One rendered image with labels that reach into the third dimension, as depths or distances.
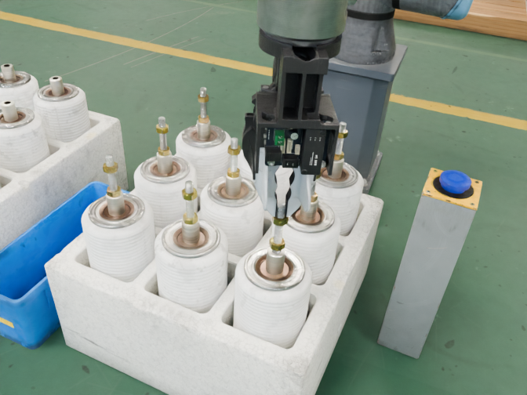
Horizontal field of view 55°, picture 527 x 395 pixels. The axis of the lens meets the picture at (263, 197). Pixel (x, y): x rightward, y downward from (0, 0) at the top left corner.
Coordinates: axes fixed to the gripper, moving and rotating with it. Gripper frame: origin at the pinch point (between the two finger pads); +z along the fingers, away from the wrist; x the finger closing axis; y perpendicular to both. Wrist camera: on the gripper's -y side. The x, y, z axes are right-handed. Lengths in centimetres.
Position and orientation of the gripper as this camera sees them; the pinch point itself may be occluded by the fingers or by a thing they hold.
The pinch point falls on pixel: (281, 201)
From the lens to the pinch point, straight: 57.0
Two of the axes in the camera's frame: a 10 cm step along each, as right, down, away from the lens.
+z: -0.6, 8.0, 6.0
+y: 0.4, 6.0, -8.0
